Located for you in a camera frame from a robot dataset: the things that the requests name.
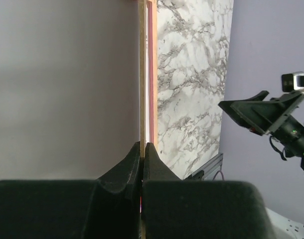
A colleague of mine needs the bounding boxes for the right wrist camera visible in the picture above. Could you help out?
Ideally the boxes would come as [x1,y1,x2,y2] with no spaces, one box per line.
[281,72,304,93]

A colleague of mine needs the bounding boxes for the pink wooden photo frame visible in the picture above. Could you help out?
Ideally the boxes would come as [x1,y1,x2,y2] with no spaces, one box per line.
[146,0,157,146]

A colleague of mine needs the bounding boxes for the white photo paper sheet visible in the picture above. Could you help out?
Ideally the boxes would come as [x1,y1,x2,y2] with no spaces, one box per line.
[145,36,152,143]

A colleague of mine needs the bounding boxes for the aluminium front rail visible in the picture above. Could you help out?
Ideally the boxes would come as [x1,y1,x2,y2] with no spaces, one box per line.
[184,153,223,181]

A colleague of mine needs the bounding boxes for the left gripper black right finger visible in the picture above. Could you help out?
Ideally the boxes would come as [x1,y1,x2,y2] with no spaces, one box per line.
[142,143,276,239]

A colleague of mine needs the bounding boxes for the brown cardboard backing board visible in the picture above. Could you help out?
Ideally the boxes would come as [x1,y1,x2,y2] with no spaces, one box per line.
[0,0,139,180]

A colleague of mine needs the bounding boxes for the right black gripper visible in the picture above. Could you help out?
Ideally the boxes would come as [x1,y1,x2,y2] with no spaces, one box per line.
[218,91,304,157]

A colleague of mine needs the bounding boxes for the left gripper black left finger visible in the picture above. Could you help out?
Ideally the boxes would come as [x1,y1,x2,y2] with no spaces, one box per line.
[0,143,141,239]

